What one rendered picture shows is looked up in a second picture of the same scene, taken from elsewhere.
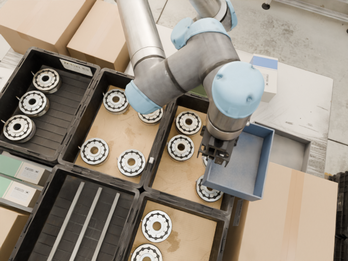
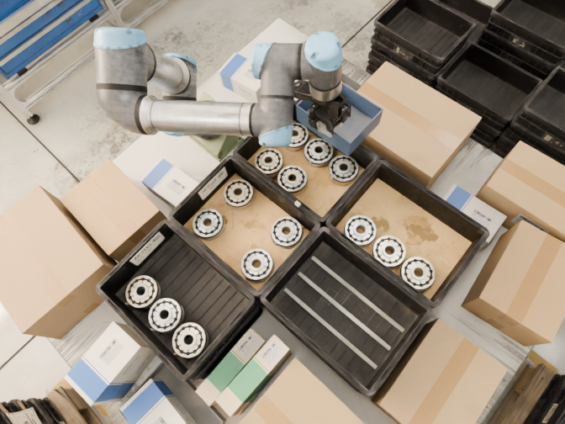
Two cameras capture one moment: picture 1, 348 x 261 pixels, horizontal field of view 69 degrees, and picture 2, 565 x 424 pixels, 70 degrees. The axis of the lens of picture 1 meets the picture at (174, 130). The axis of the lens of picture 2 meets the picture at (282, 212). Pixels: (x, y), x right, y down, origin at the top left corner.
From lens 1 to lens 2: 0.56 m
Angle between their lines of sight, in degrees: 17
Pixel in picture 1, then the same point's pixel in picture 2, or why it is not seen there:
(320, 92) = (287, 35)
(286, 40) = (187, 44)
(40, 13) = (46, 268)
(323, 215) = (408, 85)
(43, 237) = (326, 347)
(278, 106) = not seen: hidden behind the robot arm
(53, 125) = (203, 303)
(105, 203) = (316, 273)
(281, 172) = not seen: hidden behind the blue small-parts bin
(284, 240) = (416, 124)
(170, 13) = (71, 156)
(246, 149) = not seen: hidden behind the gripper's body
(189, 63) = (282, 77)
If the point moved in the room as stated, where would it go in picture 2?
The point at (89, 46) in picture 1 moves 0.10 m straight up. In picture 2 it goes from (122, 229) to (108, 218)
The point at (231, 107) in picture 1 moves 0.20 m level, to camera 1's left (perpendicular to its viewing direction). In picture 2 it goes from (336, 60) to (280, 131)
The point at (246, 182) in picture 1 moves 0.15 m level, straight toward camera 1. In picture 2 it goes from (361, 119) to (366, 164)
